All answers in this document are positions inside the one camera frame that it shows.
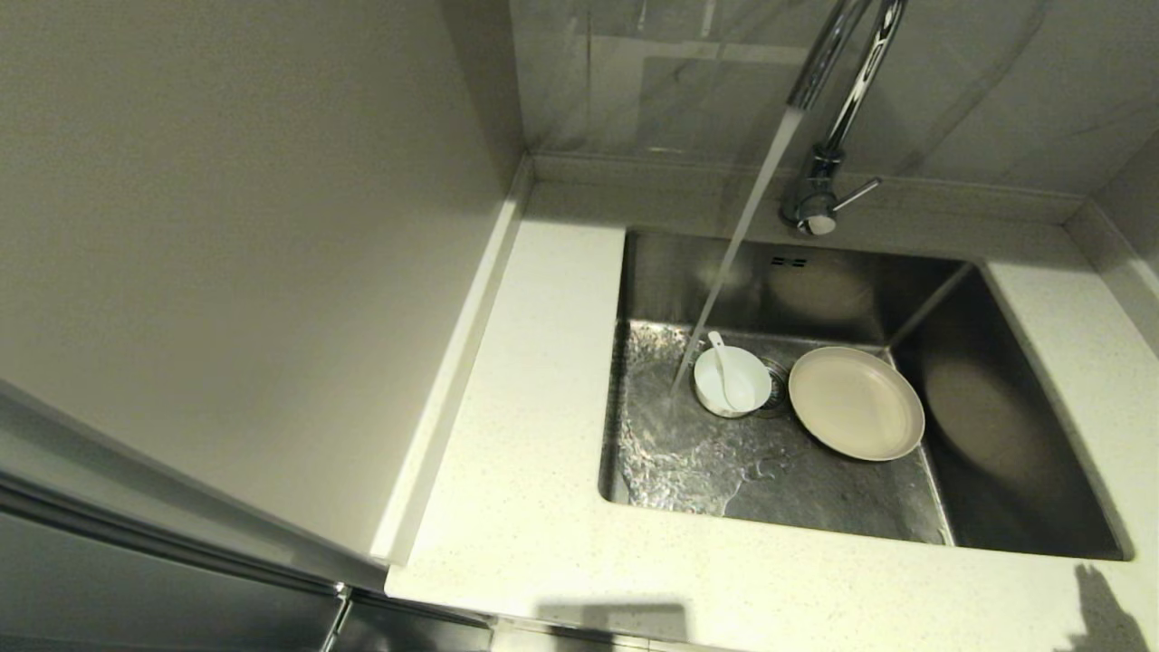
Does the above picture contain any white ceramic spoon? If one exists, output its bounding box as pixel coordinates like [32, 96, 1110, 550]
[707, 330, 744, 411]

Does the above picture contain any small white bowl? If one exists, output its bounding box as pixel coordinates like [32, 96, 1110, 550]
[693, 344, 774, 420]

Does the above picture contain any chrome gooseneck faucet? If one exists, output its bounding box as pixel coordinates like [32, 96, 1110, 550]
[781, 0, 910, 237]

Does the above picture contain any white round plate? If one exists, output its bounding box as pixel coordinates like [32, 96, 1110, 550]
[788, 346, 926, 464]

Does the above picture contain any stainless steel sink basin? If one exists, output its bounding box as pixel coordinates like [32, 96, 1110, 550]
[598, 226, 1131, 562]

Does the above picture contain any running water stream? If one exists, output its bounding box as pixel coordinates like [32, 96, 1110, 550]
[668, 105, 807, 399]

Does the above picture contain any round metal drain strainer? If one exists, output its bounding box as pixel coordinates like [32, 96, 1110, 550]
[761, 358, 796, 419]

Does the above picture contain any grey base cabinet front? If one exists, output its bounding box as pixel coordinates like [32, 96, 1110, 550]
[337, 590, 495, 652]

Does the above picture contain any tall grey metal appliance front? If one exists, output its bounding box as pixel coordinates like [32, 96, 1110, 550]
[0, 380, 392, 652]

